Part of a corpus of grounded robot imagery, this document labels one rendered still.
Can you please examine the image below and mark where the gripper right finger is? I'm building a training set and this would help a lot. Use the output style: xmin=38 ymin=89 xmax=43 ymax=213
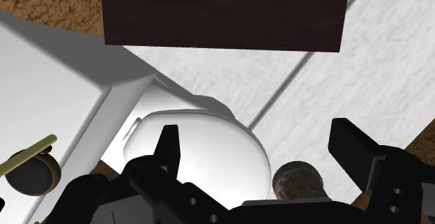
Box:
xmin=327 ymin=117 xmax=435 ymax=224

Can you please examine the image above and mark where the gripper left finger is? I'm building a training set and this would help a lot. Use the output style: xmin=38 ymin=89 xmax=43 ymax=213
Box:
xmin=44 ymin=124 xmax=233 ymax=224

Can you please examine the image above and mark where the dark brown cylinder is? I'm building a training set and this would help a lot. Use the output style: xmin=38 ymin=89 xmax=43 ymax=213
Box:
xmin=271 ymin=160 xmax=329 ymax=202

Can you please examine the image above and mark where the yellow stick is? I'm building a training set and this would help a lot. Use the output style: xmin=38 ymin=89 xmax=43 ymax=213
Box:
xmin=0 ymin=134 xmax=58 ymax=179

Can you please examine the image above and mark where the dark wood robot stand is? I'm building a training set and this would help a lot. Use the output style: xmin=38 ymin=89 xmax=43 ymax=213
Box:
xmin=99 ymin=0 xmax=351 ymax=53

